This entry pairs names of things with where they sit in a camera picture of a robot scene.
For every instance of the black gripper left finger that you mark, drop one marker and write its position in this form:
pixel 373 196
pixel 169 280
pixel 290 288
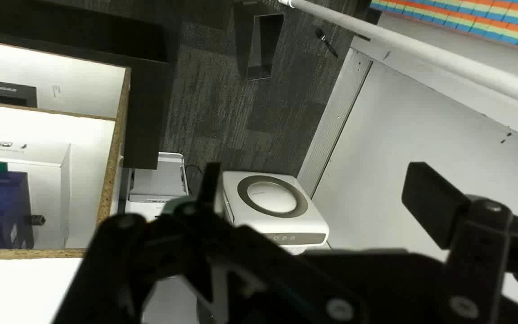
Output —
pixel 151 239

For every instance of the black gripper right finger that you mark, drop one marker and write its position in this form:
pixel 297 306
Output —
pixel 481 239

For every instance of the white shelf with chipboard edges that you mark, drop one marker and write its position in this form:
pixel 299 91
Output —
pixel 90 144

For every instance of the small grey tray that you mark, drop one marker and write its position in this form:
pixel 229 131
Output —
pixel 157 181

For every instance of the white door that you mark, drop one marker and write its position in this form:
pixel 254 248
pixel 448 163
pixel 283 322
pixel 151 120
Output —
pixel 414 162

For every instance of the white cardboard box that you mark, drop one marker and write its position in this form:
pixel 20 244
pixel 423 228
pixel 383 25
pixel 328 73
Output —
pixel 49 162

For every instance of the dark blue box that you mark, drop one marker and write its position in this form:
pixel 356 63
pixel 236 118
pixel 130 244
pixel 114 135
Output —
pixel 0 208

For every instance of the white pipe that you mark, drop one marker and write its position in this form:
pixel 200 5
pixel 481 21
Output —
pixel 427 50

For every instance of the black flat box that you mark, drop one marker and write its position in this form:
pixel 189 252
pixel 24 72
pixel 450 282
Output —
pixel 4 91

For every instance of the black rectangular bin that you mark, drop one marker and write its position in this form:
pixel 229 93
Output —
pixel 259 41

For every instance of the small black pen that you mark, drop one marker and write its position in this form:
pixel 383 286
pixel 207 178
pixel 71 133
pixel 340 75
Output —
pixel 326 39

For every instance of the colourful striped wall panel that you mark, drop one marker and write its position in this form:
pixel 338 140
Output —
pixel 475 18

